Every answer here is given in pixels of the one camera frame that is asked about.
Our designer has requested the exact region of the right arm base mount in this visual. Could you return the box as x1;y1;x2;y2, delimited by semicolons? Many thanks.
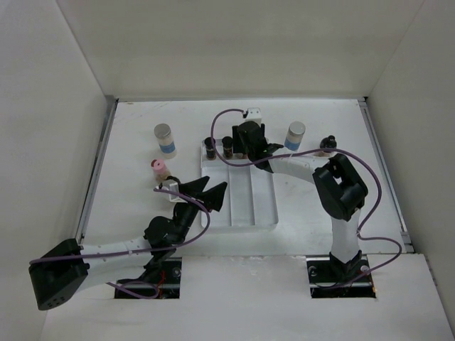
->
306;254;376;299

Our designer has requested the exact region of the purple cable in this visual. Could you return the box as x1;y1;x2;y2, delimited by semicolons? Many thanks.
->
28;186;210;299
210;108;405;288

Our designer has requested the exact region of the clear plastic organizer tray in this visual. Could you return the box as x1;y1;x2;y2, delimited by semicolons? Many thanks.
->
200;142;279;234

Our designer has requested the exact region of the black grinder top spice bottle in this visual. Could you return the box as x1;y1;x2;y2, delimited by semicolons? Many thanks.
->
318;135;337;157

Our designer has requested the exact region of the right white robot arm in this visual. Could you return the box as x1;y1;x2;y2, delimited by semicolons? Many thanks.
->
232;121;368;283

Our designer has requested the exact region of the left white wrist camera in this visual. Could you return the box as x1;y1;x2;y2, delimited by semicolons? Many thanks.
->
159;180;184;203

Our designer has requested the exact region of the small black cap spice bottle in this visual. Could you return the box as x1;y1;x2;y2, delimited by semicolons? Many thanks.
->
204;137;217;161

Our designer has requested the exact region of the pink cap spice bottle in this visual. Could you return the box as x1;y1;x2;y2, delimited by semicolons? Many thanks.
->
151;159;171;183

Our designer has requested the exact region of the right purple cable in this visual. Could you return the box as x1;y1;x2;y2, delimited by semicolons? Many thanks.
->
210;108;405;288

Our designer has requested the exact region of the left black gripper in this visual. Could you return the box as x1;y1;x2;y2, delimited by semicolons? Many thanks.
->
172;176;226;244

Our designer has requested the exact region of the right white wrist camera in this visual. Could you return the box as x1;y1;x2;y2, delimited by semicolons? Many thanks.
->
242;107;262;125

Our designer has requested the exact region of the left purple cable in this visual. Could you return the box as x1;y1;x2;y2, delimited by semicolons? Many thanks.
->
28;186;210;299

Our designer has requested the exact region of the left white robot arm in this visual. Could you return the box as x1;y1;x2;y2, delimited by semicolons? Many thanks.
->
28;176;228;311

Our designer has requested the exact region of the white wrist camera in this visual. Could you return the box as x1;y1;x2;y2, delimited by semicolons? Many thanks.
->
159;180;184;203
242;107;262;125

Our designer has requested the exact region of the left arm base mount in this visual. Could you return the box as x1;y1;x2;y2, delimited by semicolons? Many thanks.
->
114;257;183;300

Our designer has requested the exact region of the blue label silver-cap jar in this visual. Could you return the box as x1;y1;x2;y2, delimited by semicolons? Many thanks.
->
284;121;306;151
154;124;176;158

